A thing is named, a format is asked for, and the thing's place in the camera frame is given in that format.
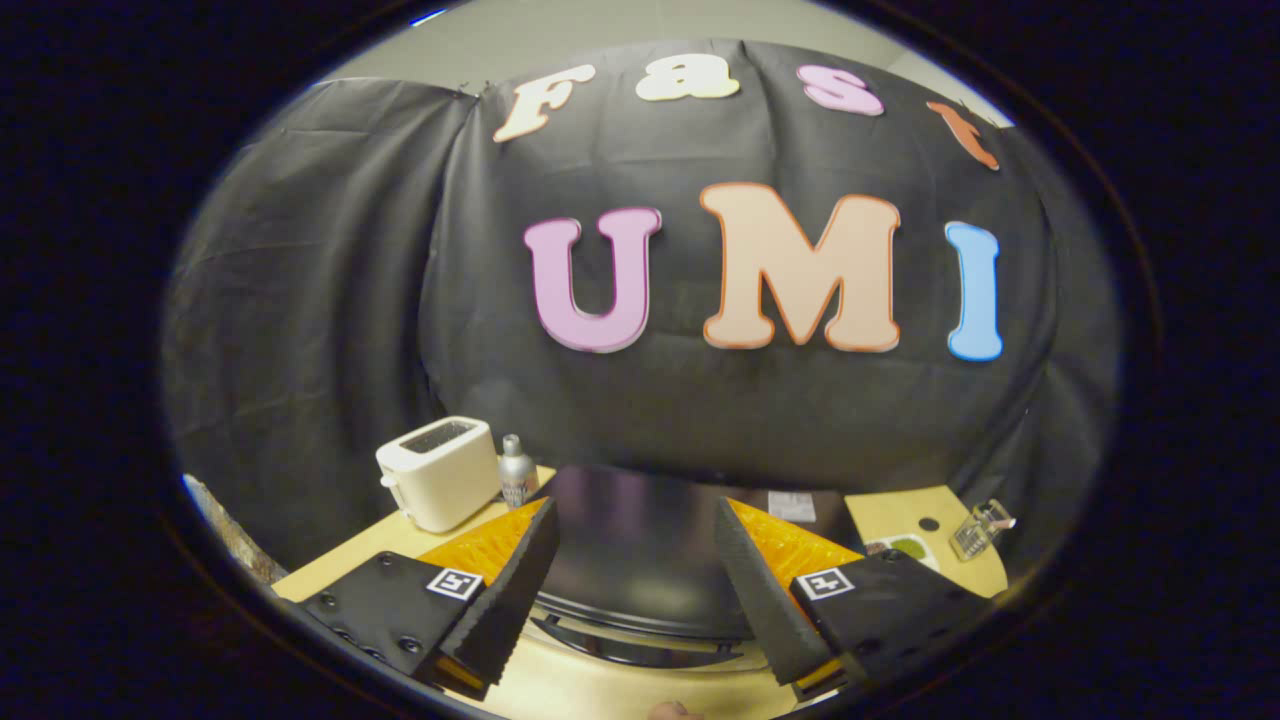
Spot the black toaster oven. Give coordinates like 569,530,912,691
528,463,873,673

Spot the silver metal bottle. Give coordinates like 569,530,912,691
498,434,539,509

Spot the clear wire holder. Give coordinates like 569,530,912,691
949,498,1019,562

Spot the grey crumpled sheet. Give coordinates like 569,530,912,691
183,473,291,586

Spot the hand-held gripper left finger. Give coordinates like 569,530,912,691
298,497,562,703

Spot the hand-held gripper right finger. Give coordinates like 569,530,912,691
713,497,998,701

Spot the black backdrop cloth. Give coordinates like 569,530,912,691
160,40,1121,581

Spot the white pop-up toaster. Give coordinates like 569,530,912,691
375,416,502,534

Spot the small white dish with green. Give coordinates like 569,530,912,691
866,534,942,574

